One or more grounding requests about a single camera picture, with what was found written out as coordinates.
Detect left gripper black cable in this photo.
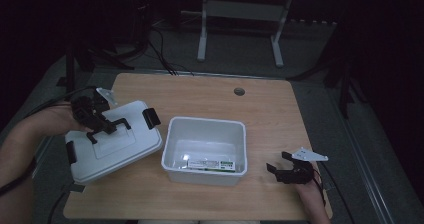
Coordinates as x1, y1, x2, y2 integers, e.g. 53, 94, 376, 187
0, 85, 98, 198

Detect black cable on floor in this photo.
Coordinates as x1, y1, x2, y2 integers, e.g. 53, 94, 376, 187
45, 191, 69, 224

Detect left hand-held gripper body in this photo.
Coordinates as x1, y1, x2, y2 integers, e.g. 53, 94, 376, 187
70, 87, 119, 134

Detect person's left hand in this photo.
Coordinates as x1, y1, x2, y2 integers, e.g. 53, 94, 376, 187
44, 102, 93, 137

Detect green and white medicine box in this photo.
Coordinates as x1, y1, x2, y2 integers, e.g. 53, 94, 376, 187
185, 159, 237, 174

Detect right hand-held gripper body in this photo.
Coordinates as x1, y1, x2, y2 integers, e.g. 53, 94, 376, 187
276, 146, 330, 185

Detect person's right hand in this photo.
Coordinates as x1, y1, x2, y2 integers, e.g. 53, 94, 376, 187
294, 169, 325, 212

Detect black tripod stand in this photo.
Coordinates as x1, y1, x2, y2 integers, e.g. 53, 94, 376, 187
289, 17, 368, 120
55, 37, 135, 104

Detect white metal stand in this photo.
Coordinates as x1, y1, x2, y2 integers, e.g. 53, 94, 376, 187
196, 0, 296, 68

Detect black floor cables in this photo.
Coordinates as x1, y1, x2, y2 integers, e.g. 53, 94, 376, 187
146, 26, 195, 77

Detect white plastic storage box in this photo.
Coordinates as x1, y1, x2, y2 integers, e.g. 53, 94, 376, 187
161, 115, 249, 187

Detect dark equipment rack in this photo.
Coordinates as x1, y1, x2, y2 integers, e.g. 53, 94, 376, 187
129, 0, 152, 53

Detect white lid with black handle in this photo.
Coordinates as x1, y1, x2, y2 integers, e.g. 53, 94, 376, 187
64, 99, 164, 186

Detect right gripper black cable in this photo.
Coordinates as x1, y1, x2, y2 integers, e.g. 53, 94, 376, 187
313, 168, 328, 208

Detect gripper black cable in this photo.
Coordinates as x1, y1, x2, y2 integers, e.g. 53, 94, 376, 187
0, 85, 98, 198
313, 168, 328, 208

